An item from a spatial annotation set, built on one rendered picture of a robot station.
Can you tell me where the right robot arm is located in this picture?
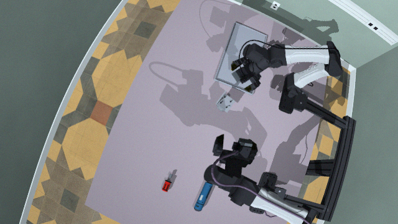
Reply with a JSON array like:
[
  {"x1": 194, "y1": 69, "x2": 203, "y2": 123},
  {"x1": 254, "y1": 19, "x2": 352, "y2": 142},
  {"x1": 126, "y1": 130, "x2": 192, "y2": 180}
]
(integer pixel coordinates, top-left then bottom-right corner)
[{"x1": 232, "y1": 41, "x2": 343, "y2": 112}]

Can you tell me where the red-handled screwdriver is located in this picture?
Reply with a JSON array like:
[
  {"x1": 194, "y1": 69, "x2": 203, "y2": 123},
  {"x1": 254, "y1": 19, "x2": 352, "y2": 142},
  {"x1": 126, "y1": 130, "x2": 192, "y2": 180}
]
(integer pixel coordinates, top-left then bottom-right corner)
[{"x1": 162, "y1": 174, "x2": 173, "y2": 192}]

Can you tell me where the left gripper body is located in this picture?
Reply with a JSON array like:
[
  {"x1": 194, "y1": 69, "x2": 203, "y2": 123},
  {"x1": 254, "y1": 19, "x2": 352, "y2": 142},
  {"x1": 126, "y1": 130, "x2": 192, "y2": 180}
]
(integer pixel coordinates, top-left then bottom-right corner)
[{"x1": 212, "y1": 138, "x2": 258, "y2": 175}]

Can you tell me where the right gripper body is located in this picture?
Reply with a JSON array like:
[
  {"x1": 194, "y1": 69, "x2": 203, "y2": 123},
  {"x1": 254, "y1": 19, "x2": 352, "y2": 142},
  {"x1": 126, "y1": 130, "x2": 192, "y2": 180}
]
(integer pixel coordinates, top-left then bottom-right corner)
[{"x1": 231, "y1": 57, "x2": 263, "y2": 92}]

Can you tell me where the blue screwdriver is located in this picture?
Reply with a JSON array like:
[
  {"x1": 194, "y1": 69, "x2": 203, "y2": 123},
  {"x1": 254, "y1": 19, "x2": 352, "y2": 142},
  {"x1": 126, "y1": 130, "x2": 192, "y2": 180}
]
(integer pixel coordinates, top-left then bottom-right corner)
[{"x1": 194, "y1": 182, "x2": 213, "y2": 212}]

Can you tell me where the grey metal l-bracket with holes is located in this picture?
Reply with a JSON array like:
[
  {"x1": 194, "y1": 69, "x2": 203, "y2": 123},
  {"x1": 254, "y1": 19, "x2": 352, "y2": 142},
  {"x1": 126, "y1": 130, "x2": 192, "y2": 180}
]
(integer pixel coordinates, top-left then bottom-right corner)
[{"x1": 216, "y1": 90, "x2": 235, "y2": 112}]

